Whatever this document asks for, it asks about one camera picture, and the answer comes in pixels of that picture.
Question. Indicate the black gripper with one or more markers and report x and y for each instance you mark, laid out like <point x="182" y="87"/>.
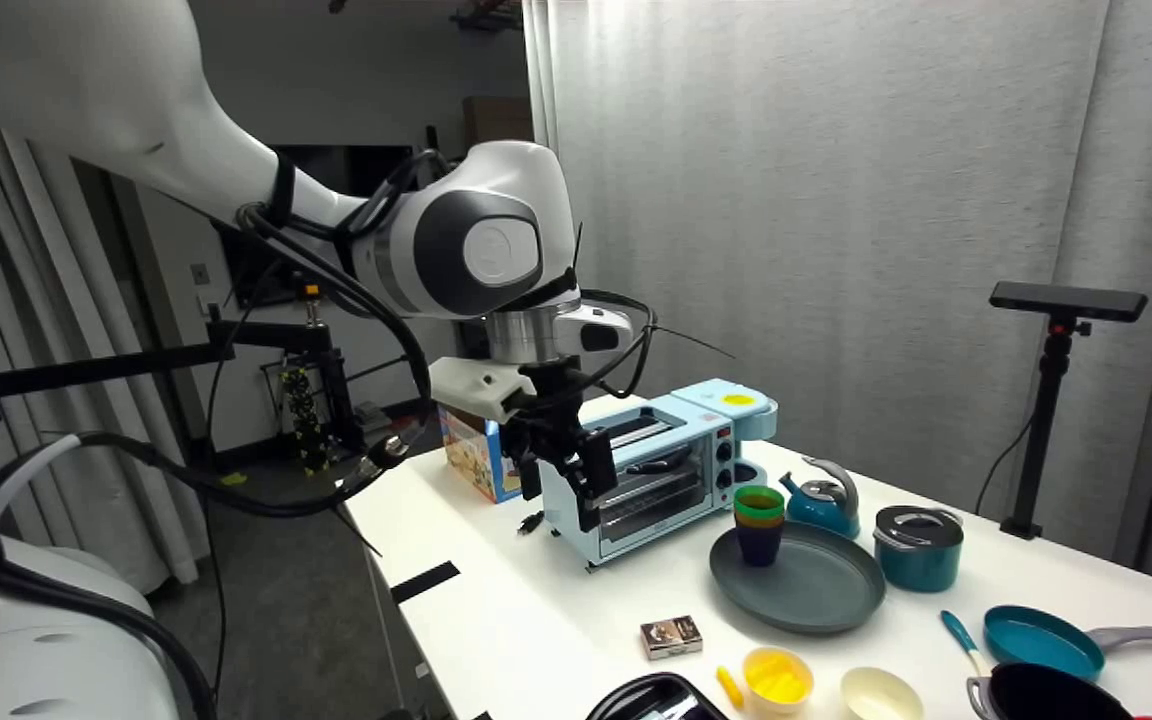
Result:
<point x="544" y="433"/>

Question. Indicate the yellow bowl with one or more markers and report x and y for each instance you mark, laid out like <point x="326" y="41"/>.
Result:
<point x="778" y="685"/>

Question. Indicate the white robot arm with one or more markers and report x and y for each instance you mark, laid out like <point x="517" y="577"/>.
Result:
<point x="121" y="87"/>

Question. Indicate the cream bowl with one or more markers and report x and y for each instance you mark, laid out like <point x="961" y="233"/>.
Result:
<point x="872" y="694"/>

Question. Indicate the cardboard snack box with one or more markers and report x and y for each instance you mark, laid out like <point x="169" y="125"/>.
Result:
<point x="477" y="455"/>

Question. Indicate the light blue toaster oven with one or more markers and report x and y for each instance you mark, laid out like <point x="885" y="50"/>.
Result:
<point x="657" y="469"/>

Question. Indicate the stacked colourful cups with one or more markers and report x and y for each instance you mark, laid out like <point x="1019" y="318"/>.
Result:
<point x="759" y="520"/>

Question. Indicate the small dark card box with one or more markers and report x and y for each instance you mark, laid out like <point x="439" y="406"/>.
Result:
<point x="668" y="639"/>

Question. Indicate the grey-blue plate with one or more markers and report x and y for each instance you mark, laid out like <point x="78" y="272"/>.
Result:
<point x="817" y="585"/>

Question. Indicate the teal pot with lid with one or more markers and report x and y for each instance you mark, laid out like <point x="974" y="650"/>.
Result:
<point x="916" y="545"/>

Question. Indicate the teal frying pan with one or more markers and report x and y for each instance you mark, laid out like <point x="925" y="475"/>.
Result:
<point x="1023" y="635"/>

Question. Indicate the black frying pan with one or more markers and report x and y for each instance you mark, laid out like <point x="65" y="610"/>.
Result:
<point x="1039" y="694"/>

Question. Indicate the teal handled utensil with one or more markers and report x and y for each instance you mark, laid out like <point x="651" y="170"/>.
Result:
<point x="955" y="627"/>

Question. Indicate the black camera on tripod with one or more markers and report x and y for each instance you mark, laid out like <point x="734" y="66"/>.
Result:
<point x="1066" y="318"/>

